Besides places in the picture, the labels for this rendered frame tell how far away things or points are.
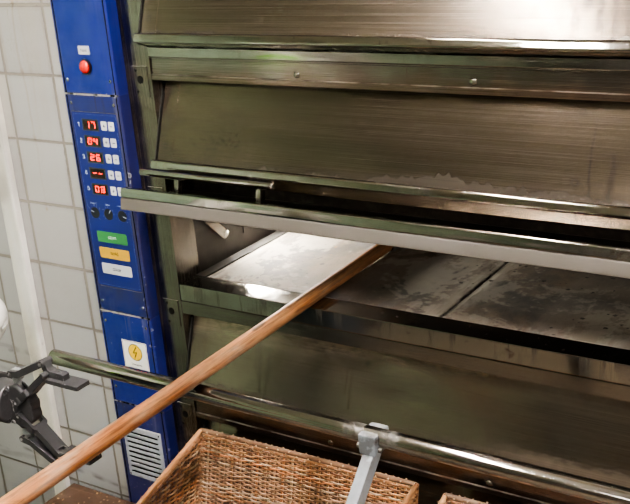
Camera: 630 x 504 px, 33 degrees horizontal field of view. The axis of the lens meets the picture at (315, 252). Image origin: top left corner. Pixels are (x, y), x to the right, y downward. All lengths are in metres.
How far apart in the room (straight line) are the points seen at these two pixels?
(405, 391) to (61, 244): 0.92
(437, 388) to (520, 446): 0.19
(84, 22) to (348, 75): 0.62
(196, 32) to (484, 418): 0.92
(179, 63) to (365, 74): 0.43
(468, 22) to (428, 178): 0.28
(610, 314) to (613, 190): 0.38
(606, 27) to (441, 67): 0.30
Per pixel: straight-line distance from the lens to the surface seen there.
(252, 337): 1.98
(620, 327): 2.02
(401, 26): 1.85
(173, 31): 2.13
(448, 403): 2.07
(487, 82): 1.82
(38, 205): 2.58
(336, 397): 2.19
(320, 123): 2.01
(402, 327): 2.04
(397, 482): 2.17
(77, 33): 2.30
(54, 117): 2.45
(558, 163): 1.79
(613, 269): 1.66
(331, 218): 1.86
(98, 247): 2.43
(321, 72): 1.97
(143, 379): 1.95
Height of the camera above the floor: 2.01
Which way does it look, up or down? 20 degrees down
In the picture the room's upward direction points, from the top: 5 degrees counter-clockwise
